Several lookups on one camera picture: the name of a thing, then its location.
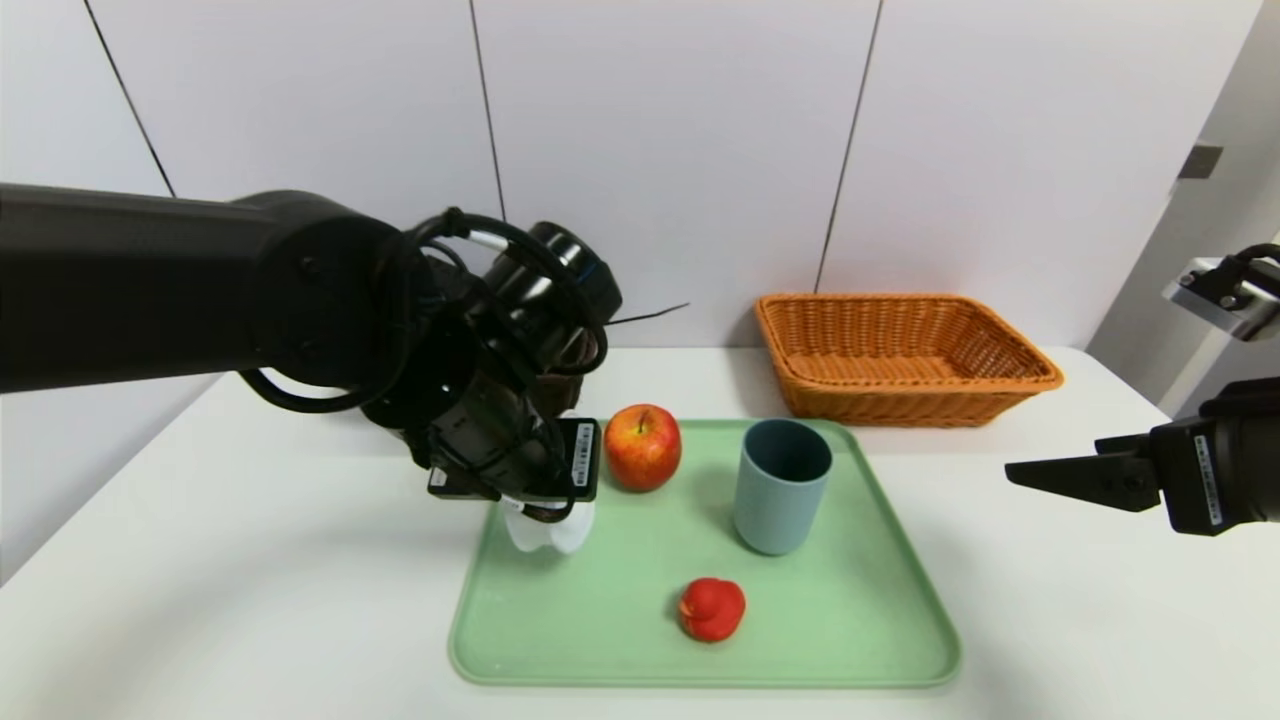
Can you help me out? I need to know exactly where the white round plastic container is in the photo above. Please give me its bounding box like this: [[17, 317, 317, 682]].
[[503, 498, 595, 556]]

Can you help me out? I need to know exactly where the black cable with white tag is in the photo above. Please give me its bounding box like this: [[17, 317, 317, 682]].
[[238, 367, 375, 415]]

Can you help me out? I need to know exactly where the blue grey plastic cup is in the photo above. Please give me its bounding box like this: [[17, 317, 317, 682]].
[[733, 418, 833, 556]]

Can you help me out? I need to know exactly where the light green plastic tray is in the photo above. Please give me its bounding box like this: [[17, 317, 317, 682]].
[[449, 418, 962, 688]]

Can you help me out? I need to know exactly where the red yellow apple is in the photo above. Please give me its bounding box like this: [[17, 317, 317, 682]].
[[603, 404, 683, 493]]

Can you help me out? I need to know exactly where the orange wicker basket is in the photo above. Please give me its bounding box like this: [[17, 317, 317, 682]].
[[754, 293, 1064, 429]]

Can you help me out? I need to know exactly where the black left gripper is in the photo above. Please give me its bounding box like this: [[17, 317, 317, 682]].
[[426, 368, 602, 503]]

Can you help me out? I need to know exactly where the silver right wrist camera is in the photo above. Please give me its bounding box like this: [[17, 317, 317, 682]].
[[1162, 255, 1280, 342]]

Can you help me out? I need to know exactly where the red rubber duck toy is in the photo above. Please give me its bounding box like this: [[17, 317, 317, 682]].
[[678, 576, 747, 643]]

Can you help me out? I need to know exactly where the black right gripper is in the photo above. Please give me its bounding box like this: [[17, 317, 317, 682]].
[[1004, 397, 1280, 538]]

